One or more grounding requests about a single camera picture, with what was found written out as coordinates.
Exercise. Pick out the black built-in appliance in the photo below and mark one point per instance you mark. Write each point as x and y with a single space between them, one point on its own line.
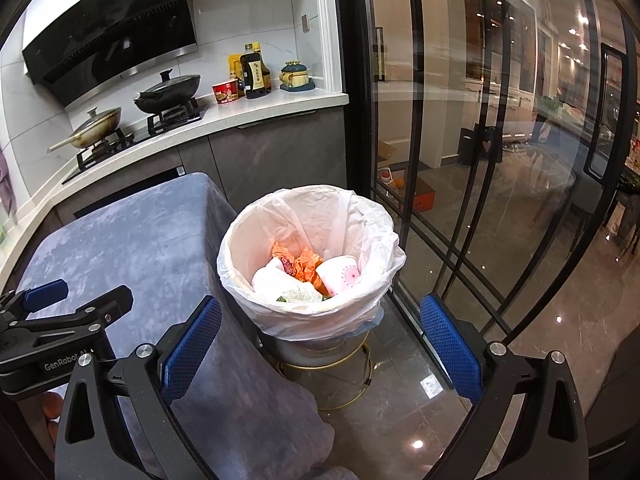
125 189

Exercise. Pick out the glass pan lid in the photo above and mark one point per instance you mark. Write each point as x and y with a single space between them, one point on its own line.
97 117

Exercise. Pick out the red instant noodle cup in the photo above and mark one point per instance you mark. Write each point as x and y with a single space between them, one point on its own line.
224 92

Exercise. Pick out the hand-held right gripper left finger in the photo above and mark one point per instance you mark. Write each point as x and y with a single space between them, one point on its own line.
192 345

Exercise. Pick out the black range hood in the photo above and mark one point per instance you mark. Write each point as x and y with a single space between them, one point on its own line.
110 35

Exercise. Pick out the person's left hand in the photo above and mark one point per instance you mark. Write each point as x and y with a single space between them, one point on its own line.
52 405

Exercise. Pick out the yellow food packet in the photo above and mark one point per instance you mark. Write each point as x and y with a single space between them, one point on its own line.
234 67

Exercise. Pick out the black wok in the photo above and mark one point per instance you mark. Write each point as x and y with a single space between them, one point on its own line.
165 100

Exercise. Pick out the large orange foam net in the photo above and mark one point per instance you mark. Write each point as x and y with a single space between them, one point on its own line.
282 249

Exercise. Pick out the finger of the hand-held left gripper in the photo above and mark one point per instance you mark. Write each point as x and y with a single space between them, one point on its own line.
47 294
115 302

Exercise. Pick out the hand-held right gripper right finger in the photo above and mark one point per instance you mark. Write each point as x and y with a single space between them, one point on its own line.
450 345

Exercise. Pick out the trash bin white liner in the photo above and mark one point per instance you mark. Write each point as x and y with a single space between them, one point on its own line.
360 240

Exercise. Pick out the beige frying pan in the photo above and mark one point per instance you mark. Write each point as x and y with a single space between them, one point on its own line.
95 130

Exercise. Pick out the black wok lid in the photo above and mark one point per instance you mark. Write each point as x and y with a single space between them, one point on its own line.
167 84

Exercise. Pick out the brown cardboard box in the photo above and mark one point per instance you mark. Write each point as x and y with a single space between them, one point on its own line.
420 195

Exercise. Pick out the blue plastic liner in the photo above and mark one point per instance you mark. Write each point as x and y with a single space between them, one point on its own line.
372 317

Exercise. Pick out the black framed glass door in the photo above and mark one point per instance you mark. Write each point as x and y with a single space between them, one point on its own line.
500 210

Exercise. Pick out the grey trash bin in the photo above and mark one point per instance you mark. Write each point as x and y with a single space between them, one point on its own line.
310 352

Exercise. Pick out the pink flowered paper cup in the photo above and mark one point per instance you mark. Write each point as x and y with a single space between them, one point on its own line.
340 275

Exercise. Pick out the kitchen counter with grey cabinets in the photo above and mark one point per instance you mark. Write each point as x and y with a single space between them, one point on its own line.
280 160

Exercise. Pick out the dark sauce bottle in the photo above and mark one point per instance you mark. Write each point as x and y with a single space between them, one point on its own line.
255 77

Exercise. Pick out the black gas stove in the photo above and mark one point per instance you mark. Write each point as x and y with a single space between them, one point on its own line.
140 132

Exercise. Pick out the orange snack wrapper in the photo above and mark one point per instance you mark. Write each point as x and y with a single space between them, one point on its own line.
305 270

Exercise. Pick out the black bag with heart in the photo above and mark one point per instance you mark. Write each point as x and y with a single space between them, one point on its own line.
480 146

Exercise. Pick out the grey wall outlet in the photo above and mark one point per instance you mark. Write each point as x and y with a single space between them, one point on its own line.
305 22

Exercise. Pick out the green lidded spice jar set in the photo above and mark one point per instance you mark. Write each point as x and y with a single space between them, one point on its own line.
297 76

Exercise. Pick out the white paper towel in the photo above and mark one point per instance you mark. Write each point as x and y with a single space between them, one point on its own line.
280 285

